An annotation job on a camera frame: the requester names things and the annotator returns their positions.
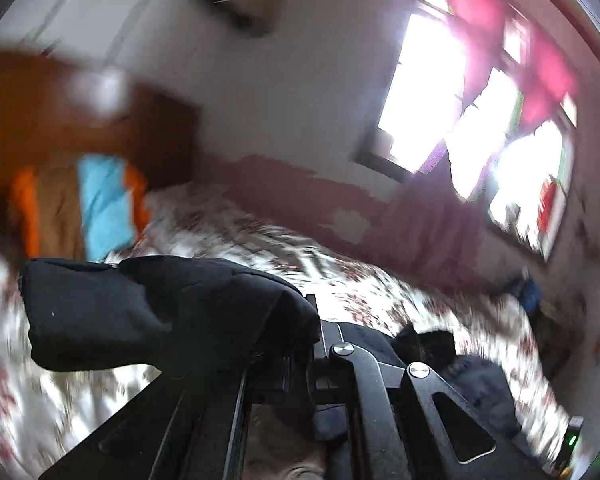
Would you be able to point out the red hanging cloth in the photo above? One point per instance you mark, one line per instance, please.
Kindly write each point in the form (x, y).
(550, 207)

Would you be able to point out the floral satin bedspread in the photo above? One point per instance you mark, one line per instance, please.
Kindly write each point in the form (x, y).
(360, 290)

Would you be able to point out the dark wooden headboard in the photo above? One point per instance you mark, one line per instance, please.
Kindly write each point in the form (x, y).
(40, 110)

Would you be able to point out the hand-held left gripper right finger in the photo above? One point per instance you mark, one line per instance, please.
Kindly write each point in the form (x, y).
(380, 410)

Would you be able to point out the black padded jacket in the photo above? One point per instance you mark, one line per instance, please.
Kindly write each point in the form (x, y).
(155, 310)

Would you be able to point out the pink curtain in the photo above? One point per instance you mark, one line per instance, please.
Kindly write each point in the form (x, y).
(430, 230)

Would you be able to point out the orange blue brown folded blanket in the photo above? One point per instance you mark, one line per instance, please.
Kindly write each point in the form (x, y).
(100, 210)

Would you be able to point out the window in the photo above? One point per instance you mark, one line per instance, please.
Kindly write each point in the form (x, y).
(420, 100)

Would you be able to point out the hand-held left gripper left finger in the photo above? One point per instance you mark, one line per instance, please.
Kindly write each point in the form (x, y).
(205, 410)

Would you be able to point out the blue bag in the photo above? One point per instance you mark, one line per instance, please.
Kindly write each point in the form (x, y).
(527, 295)

